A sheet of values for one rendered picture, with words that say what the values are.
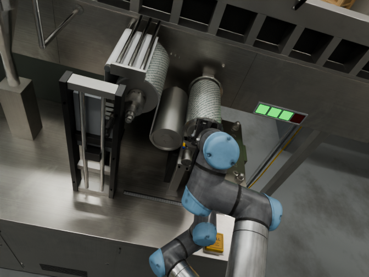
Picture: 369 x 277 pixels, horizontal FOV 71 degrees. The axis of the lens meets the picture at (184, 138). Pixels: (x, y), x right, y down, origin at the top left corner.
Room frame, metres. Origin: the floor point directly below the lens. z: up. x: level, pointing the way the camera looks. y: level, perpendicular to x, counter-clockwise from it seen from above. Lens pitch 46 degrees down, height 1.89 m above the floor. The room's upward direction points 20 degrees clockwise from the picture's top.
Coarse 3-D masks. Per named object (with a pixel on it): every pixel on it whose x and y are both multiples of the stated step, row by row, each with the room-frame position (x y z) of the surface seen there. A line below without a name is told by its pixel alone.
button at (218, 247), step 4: (216, 236) 0.49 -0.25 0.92; (220, 236) 0.49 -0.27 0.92; (216, 240) 0.47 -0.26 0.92; (220, 240) 0.48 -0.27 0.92; (216, 244) 0.46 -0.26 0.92; (220, 244) 0.46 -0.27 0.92; (208, 248) 0.43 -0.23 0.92; (212, 248) 0.44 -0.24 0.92; (216, 248) 0.44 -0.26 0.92; (220, 248) 0.45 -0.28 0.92; (220, 252) 0.44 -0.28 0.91
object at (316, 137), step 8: (312, 136) 1.31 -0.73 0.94; (320, 136) 1.28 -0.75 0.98; (304, 144) 1.32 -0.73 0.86; (312, 144) 1.28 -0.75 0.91; (296, 152) 1.32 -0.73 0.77; (304, 152) 1.28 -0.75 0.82; (288, 160) 1.33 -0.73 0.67; (296, 160) 1.28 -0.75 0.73; (288, 168) 1.28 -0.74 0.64; (296, 168) 1.29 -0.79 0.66; (280, 176) 1.28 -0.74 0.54; (288, 176) 1.29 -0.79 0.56; (272, 184) 1.28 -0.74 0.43; (280, 184) 1.29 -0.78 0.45; (264, 192) 1.29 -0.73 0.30; (272, 192) 1.29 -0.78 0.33
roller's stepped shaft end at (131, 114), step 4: (132, 104) 0.58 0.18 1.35; (128, 108) 0.56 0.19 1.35; (132, 108) 0.57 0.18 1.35; (136, 108) 0.58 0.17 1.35; (128, 112) 0.55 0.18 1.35; (132, 112) 0.55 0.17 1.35; (136, 112) 0.57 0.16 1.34; (128, 116) 0.54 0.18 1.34; (132, 116) 0.54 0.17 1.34; (128, 120) 0.52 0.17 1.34
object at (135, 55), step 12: (156, 24) 0.92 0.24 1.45; (132, 36) 0.78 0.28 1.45; (144, 36) 0.81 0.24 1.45; (156, 36) 0.87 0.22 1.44; (132, 48) 0.74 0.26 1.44; (144, 48) 0.76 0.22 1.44; (120, 60) 0.63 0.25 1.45; (132, 60) 0.64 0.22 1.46; (144, 60) 0.67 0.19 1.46; (120, 72) 0.60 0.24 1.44; (132, 72) 0.60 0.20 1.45; (144, 72) 0.61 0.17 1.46
